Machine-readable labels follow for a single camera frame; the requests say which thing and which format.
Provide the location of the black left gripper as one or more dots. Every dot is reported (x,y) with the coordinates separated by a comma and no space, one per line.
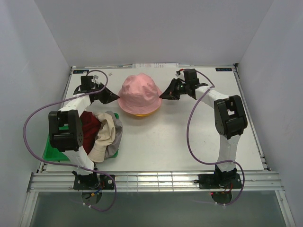
(109,96)

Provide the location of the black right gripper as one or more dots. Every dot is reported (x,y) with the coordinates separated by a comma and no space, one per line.
(170,92)

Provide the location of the dark red bucket hat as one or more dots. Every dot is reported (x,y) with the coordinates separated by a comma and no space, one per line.
(90,127)

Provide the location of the pink bucket hat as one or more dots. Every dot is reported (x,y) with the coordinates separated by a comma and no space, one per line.
(139,95)

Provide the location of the yellow bucket hat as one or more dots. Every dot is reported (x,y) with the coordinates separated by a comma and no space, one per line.
(142,115)

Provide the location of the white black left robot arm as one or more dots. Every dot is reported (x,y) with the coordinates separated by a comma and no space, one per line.
(65,128)

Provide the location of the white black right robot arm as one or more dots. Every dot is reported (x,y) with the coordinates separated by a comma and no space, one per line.
(229,119)

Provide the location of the left corner label sticker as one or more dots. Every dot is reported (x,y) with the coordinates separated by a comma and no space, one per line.
(80,71)

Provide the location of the beige bucket hat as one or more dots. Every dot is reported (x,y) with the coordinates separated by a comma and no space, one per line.
(102,148)

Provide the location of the grey bucket hat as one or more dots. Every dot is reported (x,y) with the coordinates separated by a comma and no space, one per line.
(116,139)

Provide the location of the dark label sticker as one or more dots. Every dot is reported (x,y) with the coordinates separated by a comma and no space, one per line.
(220,69)

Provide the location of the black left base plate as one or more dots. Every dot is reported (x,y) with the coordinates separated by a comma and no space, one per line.
(91,182)

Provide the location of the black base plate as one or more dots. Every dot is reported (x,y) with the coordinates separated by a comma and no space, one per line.
(208,181)
(91,182)

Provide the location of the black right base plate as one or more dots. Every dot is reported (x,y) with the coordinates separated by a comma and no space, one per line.
(208,181)

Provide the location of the aluminium table frame rail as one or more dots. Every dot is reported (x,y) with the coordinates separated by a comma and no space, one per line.
(153,182)

